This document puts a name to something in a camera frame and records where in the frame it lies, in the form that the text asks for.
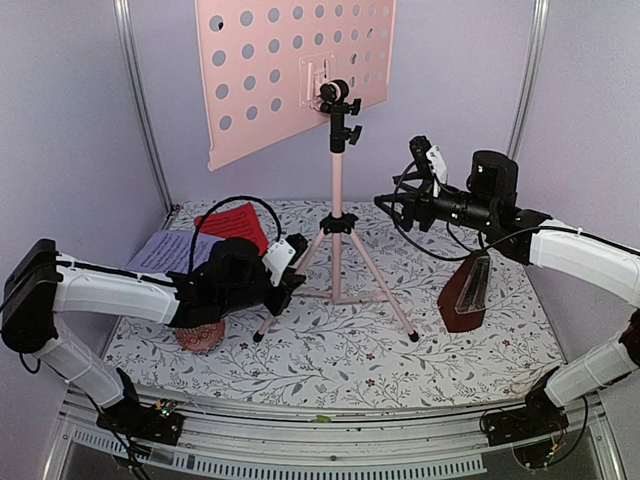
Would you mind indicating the aluminium front rail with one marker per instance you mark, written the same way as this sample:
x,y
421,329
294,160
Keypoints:
x,y
225,439

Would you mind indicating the left aluminium frame post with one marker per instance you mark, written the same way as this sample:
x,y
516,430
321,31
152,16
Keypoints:
x,y
127,41

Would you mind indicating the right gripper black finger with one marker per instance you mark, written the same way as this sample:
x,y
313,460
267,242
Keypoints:
x,y
395,208
417,181

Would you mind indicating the brown wooden metronome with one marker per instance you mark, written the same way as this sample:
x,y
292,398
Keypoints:
x,y
462,302

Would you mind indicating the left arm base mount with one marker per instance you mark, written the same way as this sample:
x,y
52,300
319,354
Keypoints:
x,y
134,420

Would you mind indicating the red sheet music paper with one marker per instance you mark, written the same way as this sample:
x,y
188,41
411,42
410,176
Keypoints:
x,y
240,222

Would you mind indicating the aluminium frame post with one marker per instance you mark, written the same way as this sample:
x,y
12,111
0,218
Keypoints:
x,y
532,66
127,41

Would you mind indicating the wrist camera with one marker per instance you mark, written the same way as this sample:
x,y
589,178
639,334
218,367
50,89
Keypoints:
x,y
430,165
282,254

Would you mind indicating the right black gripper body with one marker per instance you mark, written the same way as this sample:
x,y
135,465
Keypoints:
x,y
477,211

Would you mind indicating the right aluminium frame post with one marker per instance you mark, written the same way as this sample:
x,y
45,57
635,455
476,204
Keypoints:
x,y
532,66

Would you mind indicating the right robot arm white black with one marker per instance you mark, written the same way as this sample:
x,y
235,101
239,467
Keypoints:
x,y
528,237

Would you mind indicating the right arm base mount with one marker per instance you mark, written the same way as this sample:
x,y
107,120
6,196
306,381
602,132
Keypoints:
x,y
538,416

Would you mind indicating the purple sheet music paper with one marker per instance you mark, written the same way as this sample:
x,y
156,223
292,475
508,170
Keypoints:
x,y
165,251

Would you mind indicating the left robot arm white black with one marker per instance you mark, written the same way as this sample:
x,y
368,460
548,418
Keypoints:
x,y
47,283

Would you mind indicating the red patterned ceramic bowl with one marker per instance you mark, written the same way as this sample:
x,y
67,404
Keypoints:
x,y
201,339

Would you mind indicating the pink music stand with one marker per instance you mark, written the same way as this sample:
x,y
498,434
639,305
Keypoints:
x,y
273,69

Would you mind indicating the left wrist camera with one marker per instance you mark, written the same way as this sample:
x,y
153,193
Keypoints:
x,y
282,254

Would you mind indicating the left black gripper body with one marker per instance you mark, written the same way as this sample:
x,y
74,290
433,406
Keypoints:
x,y
241,298

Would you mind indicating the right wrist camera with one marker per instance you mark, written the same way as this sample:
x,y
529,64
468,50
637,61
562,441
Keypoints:
x,y
430,165

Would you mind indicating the floral patterned table mat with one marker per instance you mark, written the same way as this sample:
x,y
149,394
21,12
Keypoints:
x,y
319,354

